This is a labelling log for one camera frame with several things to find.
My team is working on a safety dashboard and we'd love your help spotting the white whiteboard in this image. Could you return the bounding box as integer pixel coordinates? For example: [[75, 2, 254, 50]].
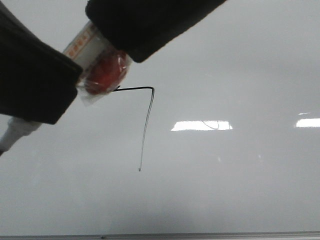
[[0, 0, 320, 236]]

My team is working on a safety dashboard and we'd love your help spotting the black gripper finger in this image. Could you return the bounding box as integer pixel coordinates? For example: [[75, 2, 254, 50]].
[[0, 3, 83, 125], [85, 0, 224, 63]]

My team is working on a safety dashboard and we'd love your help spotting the whiteboard marker with black cap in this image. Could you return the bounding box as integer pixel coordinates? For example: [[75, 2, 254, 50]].
[[0, 22, 130, 153]]

